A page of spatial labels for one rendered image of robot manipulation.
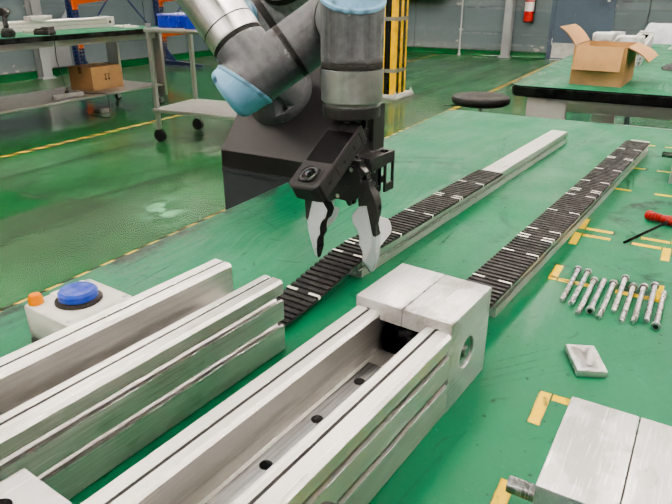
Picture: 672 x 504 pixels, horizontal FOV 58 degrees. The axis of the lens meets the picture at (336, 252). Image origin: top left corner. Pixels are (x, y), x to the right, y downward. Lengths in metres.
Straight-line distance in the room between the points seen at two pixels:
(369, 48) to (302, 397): 0.41
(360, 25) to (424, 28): 11.73
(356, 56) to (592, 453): 0.49
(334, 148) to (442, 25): 11.62
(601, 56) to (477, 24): 9.43
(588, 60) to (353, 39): 2.07
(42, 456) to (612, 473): 0.38
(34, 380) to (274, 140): 0.87
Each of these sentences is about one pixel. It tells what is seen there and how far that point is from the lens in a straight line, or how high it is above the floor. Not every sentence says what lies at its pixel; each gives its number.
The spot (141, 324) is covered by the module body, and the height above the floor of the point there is 0.85.
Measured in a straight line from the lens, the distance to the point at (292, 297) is 0.76.
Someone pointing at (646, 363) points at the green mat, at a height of 0.78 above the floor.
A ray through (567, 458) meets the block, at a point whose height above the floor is 0.87.
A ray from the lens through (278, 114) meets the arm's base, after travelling 1.32.
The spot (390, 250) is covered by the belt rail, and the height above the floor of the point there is 0.79.
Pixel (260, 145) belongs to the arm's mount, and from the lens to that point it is 1.33.
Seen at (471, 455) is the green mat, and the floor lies 0.78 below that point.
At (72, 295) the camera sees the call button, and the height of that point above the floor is 0.85.
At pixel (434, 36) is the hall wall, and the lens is 12.39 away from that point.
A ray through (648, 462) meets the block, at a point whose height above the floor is 0.87.
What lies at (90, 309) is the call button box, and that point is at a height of 0.84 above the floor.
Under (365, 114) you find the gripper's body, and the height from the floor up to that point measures 1.00.
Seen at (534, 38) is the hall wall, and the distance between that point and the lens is 11.84.
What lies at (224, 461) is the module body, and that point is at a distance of 0.45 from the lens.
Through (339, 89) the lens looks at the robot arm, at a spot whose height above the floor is 1.03.
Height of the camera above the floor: 1.14
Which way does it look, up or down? 23 degrees down
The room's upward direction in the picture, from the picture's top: straight up
